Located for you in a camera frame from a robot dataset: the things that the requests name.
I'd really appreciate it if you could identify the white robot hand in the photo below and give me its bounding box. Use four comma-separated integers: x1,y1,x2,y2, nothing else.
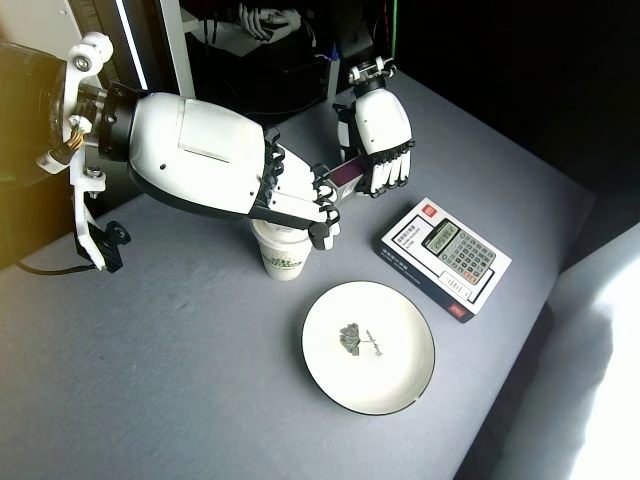
127,91,344,251
332,85,416,199

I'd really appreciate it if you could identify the maroon rectangular box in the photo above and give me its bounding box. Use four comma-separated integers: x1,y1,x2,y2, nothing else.
327,157,369,201

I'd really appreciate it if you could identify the white paper cup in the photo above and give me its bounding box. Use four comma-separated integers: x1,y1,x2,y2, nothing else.
249,219,312,281

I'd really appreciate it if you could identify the spare white robot hand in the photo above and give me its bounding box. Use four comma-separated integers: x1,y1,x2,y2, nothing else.
237,2,304,44

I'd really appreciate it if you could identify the white calculator box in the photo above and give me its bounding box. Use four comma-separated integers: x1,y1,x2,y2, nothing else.
374,197,513,324

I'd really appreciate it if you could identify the white plate with dark rim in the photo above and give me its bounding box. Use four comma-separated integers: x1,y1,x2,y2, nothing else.
301,280,436,416

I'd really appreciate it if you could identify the white sheet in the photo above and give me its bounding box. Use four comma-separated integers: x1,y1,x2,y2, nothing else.
182,9,266,56

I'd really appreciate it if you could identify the white metal column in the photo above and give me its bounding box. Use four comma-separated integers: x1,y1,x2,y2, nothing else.
0,0,197,101

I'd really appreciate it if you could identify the grey table cloth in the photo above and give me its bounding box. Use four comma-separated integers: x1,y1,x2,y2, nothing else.
0,69,599,480

